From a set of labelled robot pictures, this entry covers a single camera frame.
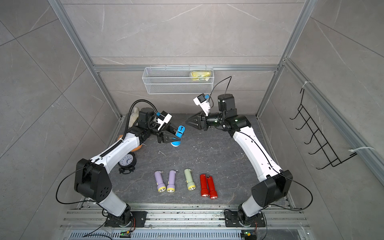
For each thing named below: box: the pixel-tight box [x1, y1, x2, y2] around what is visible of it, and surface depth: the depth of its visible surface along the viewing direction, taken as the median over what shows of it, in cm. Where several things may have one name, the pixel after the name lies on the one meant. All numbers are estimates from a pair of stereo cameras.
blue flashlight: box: [170, 125, 186, 147], surface depth 65 cm
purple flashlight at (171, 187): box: [166, 170, 176, 193], surface depth 85 cm
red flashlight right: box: [207, 176, 218, 200], surface depth 83 cm
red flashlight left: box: [200, 174, 209, 197], surface depth 83 cm
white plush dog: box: [128, 106, 139, 128], surface depth 110 cm
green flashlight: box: [184, 168, 196, 191], surface depth 85 cm
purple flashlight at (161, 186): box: [154, 170, 167, 193], surface depth 85 cm
